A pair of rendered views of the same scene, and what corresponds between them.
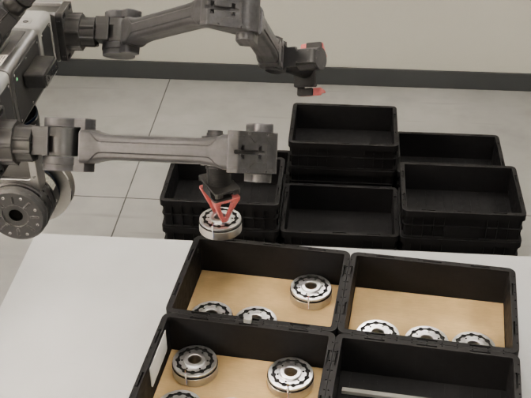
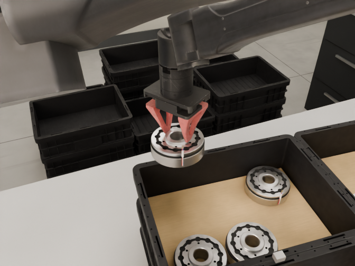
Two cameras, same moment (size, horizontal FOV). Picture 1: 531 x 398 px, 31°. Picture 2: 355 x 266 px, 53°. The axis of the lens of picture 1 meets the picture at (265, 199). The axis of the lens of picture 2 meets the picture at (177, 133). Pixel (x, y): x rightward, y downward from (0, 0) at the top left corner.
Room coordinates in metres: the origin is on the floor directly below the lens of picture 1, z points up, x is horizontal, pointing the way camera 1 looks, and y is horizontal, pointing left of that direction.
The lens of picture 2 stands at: (1.39, 0.35, 1.48)
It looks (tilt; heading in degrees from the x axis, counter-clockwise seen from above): 39 degrees down; 332
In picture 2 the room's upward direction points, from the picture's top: straight up
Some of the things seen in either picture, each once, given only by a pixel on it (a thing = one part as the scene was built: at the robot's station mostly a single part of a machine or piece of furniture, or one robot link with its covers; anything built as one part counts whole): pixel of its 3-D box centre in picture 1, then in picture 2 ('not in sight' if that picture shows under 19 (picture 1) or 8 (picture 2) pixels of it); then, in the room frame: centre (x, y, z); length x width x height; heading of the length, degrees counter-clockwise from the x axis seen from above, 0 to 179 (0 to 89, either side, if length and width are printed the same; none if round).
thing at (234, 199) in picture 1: (221, 202); (181, 117); (1.85, 0.10, 1.09); 0.07 x 0.07 x 0.09; 27
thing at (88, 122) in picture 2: (226, 230); (87, 148); (2.71, 0.14, 0.37); 0.40 x 0.30 x 0.45; 84
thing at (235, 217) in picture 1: (220, 219); (177, 138); (1.85, 0.11, 1.04); 0.10 x 0.10 x 0.01
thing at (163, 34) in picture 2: not in sight; (179, 46); (1.86, 0.10, 1.23); 0.07 x 0.06 x 0.07; 85
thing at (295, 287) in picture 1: (310, 287); (268, 181); (1.81, -0.11, 0.86); 0.10 x 0.10 x 0.01
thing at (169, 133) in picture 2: (220, 216); (177, 136); (1.85, 0.11, 1.05); 0.05 x 0.05 x 0.01
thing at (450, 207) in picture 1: (453, 240); (236, 111); (2.64, -0.66, 0.37); 0.40 x 0.30 x 0.45; 85
